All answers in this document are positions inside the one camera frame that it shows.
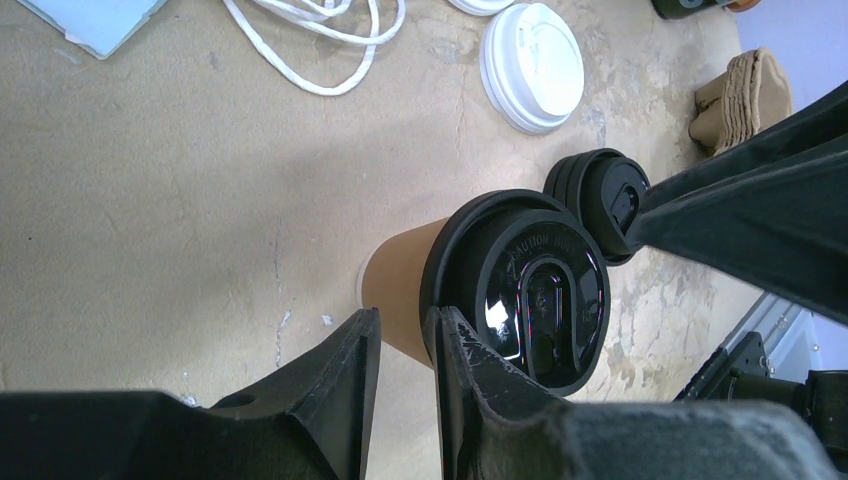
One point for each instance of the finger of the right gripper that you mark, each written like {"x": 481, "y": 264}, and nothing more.
{"x": 781, "y": 227}
{"x": 816, "y": 124}

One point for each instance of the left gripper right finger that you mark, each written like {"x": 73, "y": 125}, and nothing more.
{"x": 497, "y": 423}

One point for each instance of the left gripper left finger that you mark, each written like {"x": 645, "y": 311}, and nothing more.
{"x": 310, "y": 419}

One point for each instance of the brown paper coffee cup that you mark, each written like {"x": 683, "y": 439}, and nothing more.
{"x": 390, "y": 281}

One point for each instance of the stack of black lids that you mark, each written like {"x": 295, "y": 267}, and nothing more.
{"x": 604, "y": 190}

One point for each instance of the black paper cup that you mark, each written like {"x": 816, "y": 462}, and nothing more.
{"x": 679, "y": 9}

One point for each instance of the white cup lid lower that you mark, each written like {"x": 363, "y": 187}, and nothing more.
{"x": 531, "y": 68}

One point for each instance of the white cup lid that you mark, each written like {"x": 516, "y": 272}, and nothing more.
{"x": 531, "y": 68}
{"x": 482, "y": 8}

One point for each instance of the white cup lid upper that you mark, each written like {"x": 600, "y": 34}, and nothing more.
{"x": 482, "y": 8}

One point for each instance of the light blue paper bag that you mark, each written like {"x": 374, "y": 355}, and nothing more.
{"x": 354, "y": 29}

